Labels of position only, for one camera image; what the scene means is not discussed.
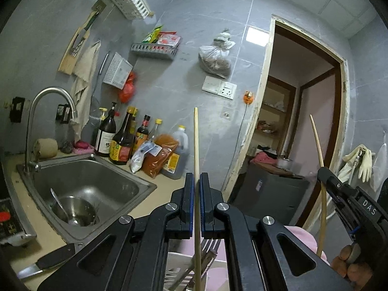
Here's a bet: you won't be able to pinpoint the hanging plastic bag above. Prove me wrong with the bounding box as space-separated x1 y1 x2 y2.
199 28 235 80

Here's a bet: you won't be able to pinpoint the wooden cutting board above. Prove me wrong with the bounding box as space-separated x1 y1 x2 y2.
58 0 106 75

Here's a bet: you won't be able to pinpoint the dark bottle white label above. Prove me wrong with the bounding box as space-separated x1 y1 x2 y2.
95 102 116 157

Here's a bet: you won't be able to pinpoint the hanging beige cloth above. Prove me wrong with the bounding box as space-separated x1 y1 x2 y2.
70 40 101 142

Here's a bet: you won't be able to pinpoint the clear plastic bag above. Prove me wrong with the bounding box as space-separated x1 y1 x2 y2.
371 131 387 194

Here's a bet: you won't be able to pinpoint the stainless steel sink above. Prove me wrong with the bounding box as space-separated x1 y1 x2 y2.
17 155 156 245

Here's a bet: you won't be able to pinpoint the orange wall hook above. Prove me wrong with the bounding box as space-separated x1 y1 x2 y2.
243 91 254 105

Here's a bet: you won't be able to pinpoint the large vinegar jug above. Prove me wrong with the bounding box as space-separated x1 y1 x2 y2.
161 125 189 180

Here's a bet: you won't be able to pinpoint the grey cabinet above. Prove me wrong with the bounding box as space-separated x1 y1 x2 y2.
229 163 309 225

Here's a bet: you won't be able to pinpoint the metal fork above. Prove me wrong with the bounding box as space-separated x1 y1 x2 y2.
168 238 222 291

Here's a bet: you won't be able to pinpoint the chrome faucet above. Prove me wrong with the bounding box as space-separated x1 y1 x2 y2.
24 86 78 175

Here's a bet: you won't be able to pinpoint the white wall utensil holder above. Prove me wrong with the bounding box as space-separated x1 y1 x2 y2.
103 53 133 90

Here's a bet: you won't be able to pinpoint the white wall socket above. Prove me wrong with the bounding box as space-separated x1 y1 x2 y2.
202 76 237 100

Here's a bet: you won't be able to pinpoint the black handled kitchen knife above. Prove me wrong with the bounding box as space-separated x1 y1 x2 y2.
16 243 76 280

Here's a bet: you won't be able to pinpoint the orange spice bag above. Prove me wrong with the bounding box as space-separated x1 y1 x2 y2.
142 134 179 178

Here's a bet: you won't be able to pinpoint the red plastic bag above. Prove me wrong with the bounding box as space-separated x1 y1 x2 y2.
118 72 136 104

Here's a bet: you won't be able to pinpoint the grey wall shelf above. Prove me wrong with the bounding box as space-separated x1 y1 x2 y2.
130 43 178 60

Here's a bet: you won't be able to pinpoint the dark soy sauce bottle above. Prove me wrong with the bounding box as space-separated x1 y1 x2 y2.
109 106 136 165

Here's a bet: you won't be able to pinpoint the pink floral cloth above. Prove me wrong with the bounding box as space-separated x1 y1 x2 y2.
170 226 328 290

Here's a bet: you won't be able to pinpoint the bamboo chopstick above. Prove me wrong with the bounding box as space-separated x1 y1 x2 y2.
309 114 327 257
193 107 201 291

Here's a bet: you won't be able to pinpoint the steel bowl in sink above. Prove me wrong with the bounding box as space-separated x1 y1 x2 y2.
51 196 97 227

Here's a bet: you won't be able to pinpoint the beige rubber gloves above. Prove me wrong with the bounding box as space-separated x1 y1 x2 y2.
338 144 376 183

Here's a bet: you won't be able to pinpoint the right hand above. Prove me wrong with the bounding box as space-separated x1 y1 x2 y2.
331 244 380 290

